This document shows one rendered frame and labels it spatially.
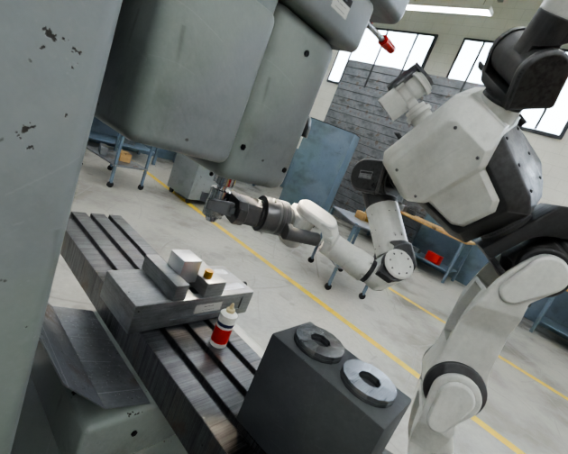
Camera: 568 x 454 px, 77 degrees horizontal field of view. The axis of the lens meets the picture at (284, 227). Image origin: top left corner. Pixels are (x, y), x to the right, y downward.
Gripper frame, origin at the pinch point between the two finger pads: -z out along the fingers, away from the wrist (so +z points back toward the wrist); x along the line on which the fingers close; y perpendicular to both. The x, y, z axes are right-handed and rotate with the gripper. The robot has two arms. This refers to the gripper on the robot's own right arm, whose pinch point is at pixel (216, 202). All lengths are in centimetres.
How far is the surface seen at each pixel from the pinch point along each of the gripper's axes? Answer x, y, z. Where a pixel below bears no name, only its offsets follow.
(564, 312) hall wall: -185, 91, 729
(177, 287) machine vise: 5.5, 19.5, -4.4
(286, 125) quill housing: 8.7, -21.1, 5.5
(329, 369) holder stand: 40.0, 11.6, 11.9
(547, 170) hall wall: -308, -127, 687
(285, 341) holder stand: 33.5, 11.6, 6.8
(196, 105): 18.2, -18.7, -14.3
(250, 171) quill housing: 10.5, -10.4, 0.7
